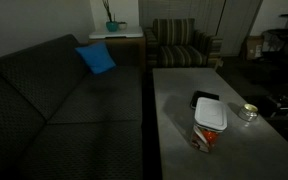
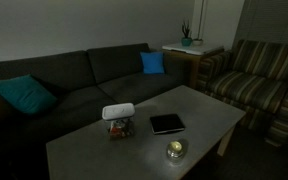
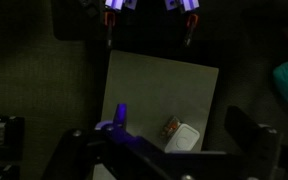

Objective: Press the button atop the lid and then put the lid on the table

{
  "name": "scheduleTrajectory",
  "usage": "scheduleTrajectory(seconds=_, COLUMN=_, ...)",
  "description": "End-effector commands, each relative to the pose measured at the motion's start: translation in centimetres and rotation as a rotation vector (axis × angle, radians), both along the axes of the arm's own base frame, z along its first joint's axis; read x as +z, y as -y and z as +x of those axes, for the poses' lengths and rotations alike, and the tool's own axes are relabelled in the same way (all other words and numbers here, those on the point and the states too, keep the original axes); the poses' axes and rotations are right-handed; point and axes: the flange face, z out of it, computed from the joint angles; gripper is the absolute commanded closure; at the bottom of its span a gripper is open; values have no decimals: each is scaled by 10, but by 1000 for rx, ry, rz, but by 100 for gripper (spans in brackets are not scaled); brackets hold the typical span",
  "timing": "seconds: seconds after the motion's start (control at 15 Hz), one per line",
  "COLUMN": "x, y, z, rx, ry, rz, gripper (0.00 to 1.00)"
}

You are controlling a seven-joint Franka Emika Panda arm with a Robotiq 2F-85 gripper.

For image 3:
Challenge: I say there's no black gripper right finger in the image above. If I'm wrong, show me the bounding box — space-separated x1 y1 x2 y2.
224 106 282 180

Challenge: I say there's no white container lid with button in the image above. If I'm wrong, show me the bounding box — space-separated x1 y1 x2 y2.
164 124 200 153

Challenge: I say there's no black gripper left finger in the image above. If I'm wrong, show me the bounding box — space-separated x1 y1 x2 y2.
42 129 171 180

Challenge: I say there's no clear container with snacks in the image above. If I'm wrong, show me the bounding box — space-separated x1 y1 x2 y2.
161 116 181 138

